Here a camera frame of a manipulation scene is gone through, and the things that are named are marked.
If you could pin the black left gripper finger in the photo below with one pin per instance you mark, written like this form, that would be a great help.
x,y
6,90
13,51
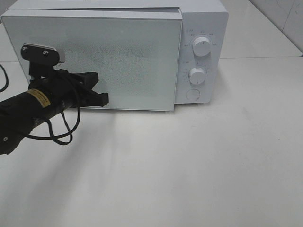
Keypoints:
x,y
84,81
89,98

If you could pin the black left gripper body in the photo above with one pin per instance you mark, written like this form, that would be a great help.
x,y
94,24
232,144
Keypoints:
x,y
60,89

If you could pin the round door release button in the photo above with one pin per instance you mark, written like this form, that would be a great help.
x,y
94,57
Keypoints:
x,y
193,94

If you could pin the white microwave door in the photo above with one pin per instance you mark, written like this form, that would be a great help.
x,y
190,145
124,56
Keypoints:
x,y
134,53

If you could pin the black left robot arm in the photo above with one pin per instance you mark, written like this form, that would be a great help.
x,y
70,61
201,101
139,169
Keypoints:
x,y
28,114

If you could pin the lower white timer knob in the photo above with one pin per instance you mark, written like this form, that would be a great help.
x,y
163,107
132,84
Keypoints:
x,y
197,76

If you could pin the white microwave oven body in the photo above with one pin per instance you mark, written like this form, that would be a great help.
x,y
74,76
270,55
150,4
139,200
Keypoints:
x,y
199,17

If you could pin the upper white power knob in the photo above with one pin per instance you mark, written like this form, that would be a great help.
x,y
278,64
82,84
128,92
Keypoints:
x,y
201,46

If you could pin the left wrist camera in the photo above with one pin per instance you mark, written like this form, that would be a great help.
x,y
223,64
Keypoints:
x,y
40,57

